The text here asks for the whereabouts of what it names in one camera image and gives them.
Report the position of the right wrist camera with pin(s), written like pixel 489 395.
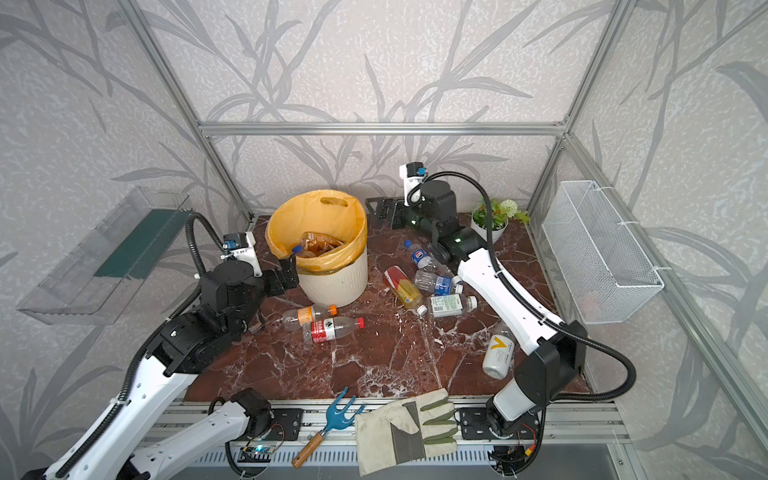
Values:
pixel 412 175

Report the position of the white jar yellow V label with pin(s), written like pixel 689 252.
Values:
pixel 499 356

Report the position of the white pot with plant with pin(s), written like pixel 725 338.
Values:
pixel 502 213

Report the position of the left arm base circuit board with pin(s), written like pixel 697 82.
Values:
pixel 257 453

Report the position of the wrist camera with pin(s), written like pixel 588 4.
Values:
pixel 412 175
pixel 241 246

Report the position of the clear wall shelf green mat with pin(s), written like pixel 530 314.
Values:
pixel 94 283

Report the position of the red yellow drink can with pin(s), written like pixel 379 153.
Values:
pixel 407 293

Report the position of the small clear bottle white cap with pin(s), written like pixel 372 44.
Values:
pixel 502 329

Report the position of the clear bottle blue label white cap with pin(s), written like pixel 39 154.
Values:
pixel 437 285

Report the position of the beige work glove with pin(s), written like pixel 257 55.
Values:
pixel 406 430

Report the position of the red label bottle red cap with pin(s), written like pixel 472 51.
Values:
pixel 331 329

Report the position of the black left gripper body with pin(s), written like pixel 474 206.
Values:
pixel 274 279

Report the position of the orange label bottle orange cap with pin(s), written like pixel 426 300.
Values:
pixel 297 319

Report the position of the white bin yellow bag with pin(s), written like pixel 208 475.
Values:
pixel 326 231

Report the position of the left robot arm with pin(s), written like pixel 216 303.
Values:
pixel 173 356

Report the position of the small Pepsi bottle blue cap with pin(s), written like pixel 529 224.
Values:
pixel 420 257

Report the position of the white wire mesh basket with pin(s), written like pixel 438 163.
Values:
pixel 607 272

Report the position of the teal garden hand rake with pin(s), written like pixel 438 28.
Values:
pixel 337 418

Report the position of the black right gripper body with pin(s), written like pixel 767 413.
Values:
pixel 395 212

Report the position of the right arm base wiring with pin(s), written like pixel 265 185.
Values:
pixel 516 450

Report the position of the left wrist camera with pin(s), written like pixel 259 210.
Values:
pixel 241 246

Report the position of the brown Nescafe coffee bottle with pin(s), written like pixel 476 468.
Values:
pixel 318 244

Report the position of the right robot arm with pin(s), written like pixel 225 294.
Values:
pixel 555 350

